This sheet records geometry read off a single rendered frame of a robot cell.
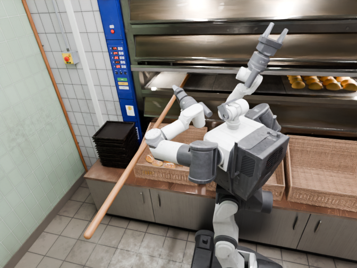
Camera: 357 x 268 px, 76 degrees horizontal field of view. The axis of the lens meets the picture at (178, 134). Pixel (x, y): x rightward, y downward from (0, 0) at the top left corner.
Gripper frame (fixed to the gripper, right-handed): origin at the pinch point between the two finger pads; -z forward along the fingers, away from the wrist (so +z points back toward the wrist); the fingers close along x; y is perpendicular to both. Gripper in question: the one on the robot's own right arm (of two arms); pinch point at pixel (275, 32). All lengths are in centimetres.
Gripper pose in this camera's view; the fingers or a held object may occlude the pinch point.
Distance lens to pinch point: 123.0
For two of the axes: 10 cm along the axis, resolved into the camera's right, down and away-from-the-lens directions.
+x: -9.2, -1.7, -3.5
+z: -3.5, 7.5, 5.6
